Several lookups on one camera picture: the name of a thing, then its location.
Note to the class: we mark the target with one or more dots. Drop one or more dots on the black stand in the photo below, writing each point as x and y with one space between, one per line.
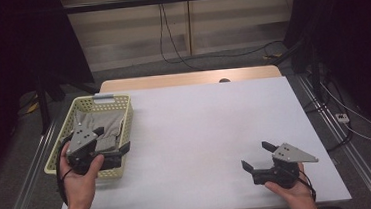
315 74
43 105

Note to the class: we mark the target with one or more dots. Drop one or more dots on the person's right hand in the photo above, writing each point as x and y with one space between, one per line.
292 193

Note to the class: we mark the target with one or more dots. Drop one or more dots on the yellow plastic basket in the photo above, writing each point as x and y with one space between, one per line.
126 116

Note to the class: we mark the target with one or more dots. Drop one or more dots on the black curtain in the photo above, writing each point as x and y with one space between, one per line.
8 48
352 38

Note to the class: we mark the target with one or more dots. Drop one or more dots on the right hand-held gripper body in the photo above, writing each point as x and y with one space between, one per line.
291 154

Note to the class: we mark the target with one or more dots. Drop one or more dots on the person's left hand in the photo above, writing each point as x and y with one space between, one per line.
79 186

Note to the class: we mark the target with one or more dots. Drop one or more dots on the white table board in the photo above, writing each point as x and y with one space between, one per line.
206 143

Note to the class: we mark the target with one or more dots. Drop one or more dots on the white power strip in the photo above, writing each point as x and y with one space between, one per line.
342 118

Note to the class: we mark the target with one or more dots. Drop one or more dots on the wooden table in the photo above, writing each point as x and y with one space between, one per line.
171 80

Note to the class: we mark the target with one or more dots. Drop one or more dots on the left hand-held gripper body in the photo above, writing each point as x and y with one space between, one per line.
81 139

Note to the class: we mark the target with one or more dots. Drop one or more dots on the grey pants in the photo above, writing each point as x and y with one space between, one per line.
108 124

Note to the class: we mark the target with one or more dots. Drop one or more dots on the metal floor rail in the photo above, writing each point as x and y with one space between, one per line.
29 183
351 151

